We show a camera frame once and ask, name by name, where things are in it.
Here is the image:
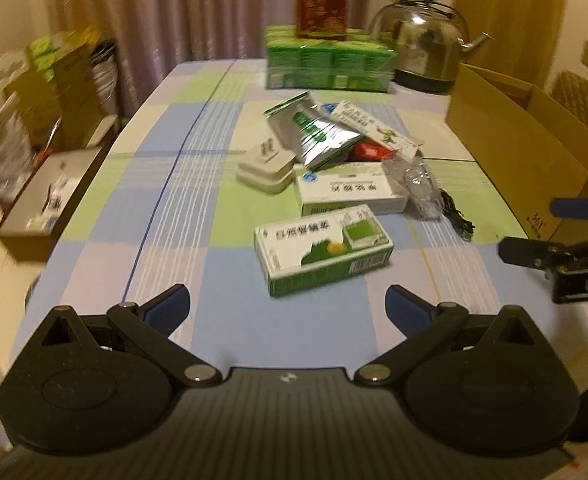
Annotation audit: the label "silver foil tea pouch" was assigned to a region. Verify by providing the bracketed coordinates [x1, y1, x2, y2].
[265, 92, 362, 171]

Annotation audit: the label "black cable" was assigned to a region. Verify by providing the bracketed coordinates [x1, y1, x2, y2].
[438, 187, 478, 243]

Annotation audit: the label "clear plastic bag with hooks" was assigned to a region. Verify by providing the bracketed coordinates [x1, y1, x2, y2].
[382, 154, 444, 220]

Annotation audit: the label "red snack packet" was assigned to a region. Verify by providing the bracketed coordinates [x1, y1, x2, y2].
[348, 141, 394, 162]

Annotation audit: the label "blue label toothpick box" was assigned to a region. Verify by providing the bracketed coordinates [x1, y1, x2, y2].
[322, 103, 337, 114]

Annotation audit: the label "white Mecobalamin tablet box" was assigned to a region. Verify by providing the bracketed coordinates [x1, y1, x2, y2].
[294, 162, 409, 216]

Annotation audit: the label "cardboard boxes on floor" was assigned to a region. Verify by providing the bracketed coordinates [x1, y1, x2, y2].
[0, 28, 119, 152]

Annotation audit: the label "checkered tablecloth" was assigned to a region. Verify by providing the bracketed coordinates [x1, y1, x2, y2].
[15, 60, 588, 389]

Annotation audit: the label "red gift box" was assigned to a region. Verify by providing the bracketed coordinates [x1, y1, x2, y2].
[296, 0, 348, 40]

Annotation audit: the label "white ointment box with cartoon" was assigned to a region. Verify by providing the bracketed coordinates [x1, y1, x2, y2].
[330, 101, 420, 160]

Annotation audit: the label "stainless steel kettle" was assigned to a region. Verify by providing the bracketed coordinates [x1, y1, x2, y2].
[369, 0, 492, 94]

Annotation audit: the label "green white medicine box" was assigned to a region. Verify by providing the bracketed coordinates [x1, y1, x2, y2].
[254, 205, 395, 298]

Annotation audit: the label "green tissue multipack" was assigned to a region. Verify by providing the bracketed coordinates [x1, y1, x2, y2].
[265, 25, 396, 93]

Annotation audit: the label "brown curtain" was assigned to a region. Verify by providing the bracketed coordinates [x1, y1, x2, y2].
[454, 0, 566, 87]

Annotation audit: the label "crumpled plastic bag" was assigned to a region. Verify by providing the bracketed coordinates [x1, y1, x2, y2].
[0, 92, 34, 202]

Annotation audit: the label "brown cardboard box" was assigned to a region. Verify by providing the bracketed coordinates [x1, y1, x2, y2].
[446, 64, 588, 245]

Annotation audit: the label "pink curtain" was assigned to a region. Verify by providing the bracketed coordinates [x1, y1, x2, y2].
[43, 0, 375, 116]

